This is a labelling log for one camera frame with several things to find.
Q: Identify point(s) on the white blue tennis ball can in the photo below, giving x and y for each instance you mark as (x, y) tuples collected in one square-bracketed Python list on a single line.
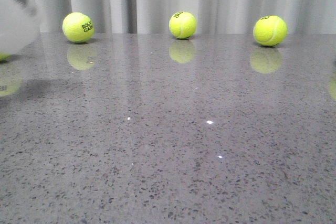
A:
[(20, 23)]

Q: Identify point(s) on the centre yellow tennis ball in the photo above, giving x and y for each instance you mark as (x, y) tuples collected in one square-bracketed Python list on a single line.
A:
[(182, 25)]

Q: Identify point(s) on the yellow Roland Garros tennis ball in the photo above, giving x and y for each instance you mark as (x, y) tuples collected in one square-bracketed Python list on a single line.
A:
[(78, 27)]

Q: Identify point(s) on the right yellow tennis ball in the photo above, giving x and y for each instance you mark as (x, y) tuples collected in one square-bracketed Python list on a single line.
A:
[(270, 30)]

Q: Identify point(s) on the far left yellow tennis ball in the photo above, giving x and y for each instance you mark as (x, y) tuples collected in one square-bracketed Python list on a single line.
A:
[(3, 56)]

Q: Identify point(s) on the grey pleated curtain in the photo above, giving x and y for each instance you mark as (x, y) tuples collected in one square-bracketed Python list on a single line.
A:
[(157, 1)]

